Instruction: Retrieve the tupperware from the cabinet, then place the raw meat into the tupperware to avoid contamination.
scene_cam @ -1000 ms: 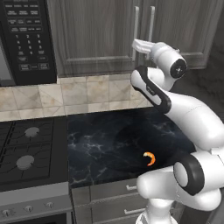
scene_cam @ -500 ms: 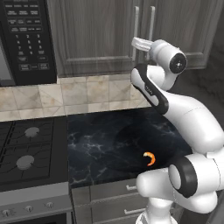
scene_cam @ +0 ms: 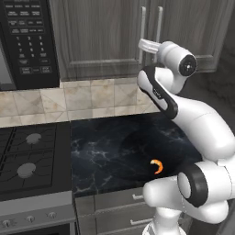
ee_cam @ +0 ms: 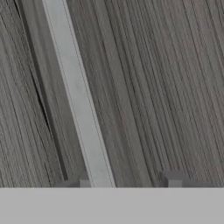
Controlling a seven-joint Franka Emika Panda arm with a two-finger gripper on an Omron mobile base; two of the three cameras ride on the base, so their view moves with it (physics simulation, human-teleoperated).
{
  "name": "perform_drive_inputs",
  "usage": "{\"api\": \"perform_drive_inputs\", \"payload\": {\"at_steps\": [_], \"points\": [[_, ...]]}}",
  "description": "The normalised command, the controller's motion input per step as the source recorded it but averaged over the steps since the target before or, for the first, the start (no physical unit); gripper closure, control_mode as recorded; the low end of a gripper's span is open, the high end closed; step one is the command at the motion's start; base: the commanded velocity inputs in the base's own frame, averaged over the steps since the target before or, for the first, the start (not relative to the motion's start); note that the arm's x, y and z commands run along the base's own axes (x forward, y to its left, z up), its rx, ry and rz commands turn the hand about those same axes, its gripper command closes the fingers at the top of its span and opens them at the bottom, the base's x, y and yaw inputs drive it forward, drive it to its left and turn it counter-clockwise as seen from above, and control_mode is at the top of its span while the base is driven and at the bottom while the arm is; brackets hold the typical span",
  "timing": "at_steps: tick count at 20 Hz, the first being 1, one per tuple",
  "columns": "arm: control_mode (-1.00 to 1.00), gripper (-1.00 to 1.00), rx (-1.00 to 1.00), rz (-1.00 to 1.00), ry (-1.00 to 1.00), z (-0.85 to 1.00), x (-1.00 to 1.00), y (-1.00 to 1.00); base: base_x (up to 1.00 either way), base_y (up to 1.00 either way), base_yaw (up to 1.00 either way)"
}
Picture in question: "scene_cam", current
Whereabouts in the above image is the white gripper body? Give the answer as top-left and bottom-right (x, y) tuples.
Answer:
(138, 38), (162, 54)

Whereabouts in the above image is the grey wood cabinet door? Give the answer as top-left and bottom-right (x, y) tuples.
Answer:
(148, 0), (235, 73)
(49, 0), (151, 83)

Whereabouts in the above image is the orange raw shrimp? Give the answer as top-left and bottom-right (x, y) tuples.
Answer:
(150, 159), (164, 175)

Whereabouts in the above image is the black microwave oven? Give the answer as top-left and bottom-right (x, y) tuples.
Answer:
(0, 0), (61, 92)

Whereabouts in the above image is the grey drawer front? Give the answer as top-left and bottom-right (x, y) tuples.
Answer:
(95, 203), (159, 235)
(94, 186), (148, 212)

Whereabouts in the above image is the black and silver stove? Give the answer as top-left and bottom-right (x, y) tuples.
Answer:
(0, 121), (78, 235)

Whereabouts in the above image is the silver cabinet door handle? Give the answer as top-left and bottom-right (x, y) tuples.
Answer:
(139, 6), (147, 65)
(153, 6), (163, 64)

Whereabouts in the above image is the silver drawer handle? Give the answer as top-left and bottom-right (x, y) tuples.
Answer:
(131, 193), (145, 202)
(129, 217), (154, 227)

